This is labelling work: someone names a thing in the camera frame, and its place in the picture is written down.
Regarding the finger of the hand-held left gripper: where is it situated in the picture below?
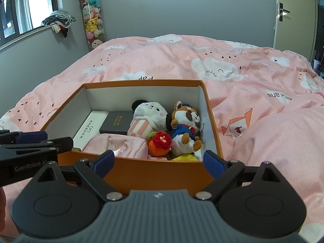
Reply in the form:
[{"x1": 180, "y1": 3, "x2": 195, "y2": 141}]
[
  {"x1": 0, "y1": 137, "x2": 74, "y2": 157},
  {"x1": 0, "y1": 129, "x2": 48, "y2": 146}
]

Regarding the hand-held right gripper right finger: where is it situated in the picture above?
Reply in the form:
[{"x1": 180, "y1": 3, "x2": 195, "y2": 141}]
[{"x1": 194, "y1": 150, "x2": 288, "y2": 203}]

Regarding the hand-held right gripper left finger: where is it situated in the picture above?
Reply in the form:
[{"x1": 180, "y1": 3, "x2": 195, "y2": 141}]
[{"x1": 29, "y1": 150, "x2": 125, "y2": 202}]

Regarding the pink plush pouch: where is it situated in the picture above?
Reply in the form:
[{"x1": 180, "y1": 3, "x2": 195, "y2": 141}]
[{"x1": 82, "y1": 134, "x2": 148, "y2": 159}]

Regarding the white box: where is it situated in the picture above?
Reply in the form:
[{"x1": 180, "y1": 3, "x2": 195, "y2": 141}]
[{"x1": 73, "y1": 110, "x2": 110, "y2": 150}]

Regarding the yellow tape measure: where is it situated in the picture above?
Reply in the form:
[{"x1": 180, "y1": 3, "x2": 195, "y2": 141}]
[{"x1": 171, "y1": 153, "x2": 199, "y2": 161}]

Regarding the dark grey box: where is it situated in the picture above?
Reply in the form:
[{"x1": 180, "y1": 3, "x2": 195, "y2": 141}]
[{"x1": 99, "y1": 111, "x2": 134, "y2": 135}]

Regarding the orange cardboard box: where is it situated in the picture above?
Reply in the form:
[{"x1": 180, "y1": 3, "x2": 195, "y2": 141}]
[{"x1": 39, "y1": 79, "x2": 224, "y2": 195}]

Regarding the fox plush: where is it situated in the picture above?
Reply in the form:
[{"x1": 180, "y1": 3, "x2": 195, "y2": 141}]
[{"x1": 170, "y1": 101, "x2": 203, "y2": 155}]

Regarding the orange crochet toy red flower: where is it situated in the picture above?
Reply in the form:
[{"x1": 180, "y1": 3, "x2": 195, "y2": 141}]
[{"x1": 147, "y1": 131, "x2": 173, "y2": 157}]

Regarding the white pink striped plush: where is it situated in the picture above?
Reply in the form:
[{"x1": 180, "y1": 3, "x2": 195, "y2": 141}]
[{"x1": 127, "y1": 99, "x2": 169, "y2": 138}]

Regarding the pink printed blanket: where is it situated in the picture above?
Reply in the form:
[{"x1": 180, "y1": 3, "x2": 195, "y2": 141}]
[{"x1": 0, "y1": 33, "x2": 324, "y2": 243}]

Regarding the pile of clothes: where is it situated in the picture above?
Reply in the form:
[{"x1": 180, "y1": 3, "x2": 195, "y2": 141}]
[{"x1": 40, "y1": 10, "x2": 76, "y2": 38}]

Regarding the clear tube of plush toys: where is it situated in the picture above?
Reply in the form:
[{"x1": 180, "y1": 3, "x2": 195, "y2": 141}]
[{"x1": 80, "y1": 0, "x2": 105, "y2": 51}]

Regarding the window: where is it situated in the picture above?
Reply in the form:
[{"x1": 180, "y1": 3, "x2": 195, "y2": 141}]
[{"x1": 0, "y1": 0, "x2": 62, "y2": 47}]

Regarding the white door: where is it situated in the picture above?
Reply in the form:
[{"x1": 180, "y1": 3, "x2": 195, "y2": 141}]
[{"x1": 273, "y1": 0, "x2": 318, "y2": 64}]

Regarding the door handle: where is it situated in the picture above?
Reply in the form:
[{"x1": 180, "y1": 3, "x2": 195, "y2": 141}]
[{"x1": 278, "y1": 2, "x2": 291, "y2": 22}]

